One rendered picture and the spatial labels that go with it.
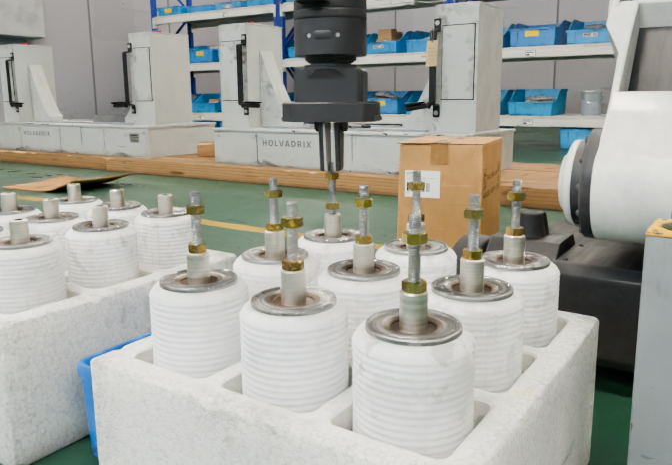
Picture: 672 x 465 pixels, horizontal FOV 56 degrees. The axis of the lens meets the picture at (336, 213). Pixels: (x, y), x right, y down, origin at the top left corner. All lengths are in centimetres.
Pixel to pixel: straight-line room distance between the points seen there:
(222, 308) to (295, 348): 10
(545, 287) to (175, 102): 347
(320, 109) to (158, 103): 317
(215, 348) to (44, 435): 33
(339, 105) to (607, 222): 35
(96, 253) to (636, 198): 68
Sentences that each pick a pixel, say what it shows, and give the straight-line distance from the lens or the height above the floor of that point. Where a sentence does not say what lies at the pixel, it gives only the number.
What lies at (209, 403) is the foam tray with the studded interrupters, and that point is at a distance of 57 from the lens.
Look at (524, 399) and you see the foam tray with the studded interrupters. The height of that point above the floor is 18.
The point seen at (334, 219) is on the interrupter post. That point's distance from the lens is 80.
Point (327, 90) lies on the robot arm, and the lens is 77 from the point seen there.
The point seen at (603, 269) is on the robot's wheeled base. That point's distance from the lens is 97.
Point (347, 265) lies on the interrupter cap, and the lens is 67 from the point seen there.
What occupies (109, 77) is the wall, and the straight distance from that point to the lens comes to 823.
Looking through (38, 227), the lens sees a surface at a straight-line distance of 101.
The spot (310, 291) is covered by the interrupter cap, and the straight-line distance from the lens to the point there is 59.
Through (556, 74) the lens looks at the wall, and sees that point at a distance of 913.
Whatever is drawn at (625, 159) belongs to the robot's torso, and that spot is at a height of 35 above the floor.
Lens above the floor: 43
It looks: 10 degrees down
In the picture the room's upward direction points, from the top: 1 degrees counter-clockwise
